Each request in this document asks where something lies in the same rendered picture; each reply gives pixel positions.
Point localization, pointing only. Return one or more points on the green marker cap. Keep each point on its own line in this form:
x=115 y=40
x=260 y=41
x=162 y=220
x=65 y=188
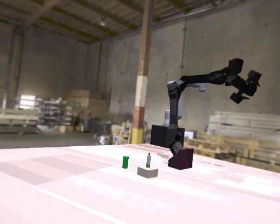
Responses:
x=125 y=162

